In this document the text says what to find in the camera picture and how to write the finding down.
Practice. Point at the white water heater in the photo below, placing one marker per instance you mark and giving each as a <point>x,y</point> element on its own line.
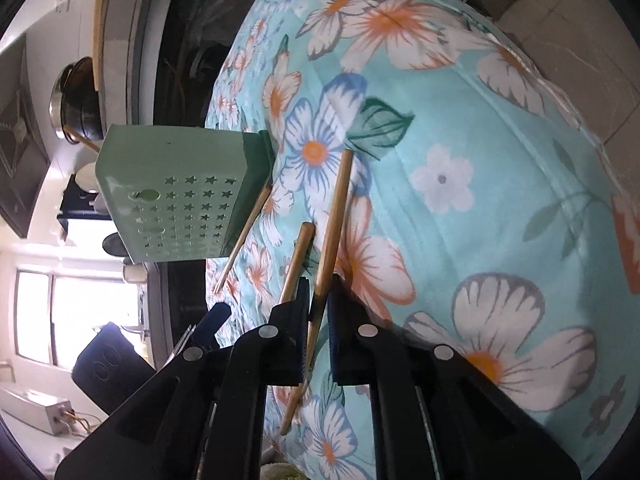
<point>35,410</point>

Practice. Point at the black pot with steel lid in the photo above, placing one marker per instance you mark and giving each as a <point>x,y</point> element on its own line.
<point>75,100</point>

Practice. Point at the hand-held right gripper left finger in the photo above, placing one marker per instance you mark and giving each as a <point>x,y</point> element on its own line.
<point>302,357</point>

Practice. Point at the white enamel pot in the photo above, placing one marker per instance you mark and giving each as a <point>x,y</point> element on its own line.
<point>134,273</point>

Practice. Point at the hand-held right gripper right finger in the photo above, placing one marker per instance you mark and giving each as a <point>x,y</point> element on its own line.
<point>334,357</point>

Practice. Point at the window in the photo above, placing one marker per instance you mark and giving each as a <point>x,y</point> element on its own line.
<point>75,315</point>

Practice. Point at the floral blue cloth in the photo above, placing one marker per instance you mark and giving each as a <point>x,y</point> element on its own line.
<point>475,120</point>

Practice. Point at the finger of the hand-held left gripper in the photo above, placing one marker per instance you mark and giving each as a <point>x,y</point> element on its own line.
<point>215,322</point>

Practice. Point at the wooden cutting board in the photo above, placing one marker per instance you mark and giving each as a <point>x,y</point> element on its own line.
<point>102,20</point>

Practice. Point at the green perforated utensil holder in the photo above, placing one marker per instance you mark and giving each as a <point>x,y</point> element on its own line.
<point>170,200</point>

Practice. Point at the black splash guard panel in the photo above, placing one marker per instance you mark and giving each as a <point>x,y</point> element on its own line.
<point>80,205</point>

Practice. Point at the grey range hood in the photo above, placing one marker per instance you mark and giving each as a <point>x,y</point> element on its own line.
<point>17,135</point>

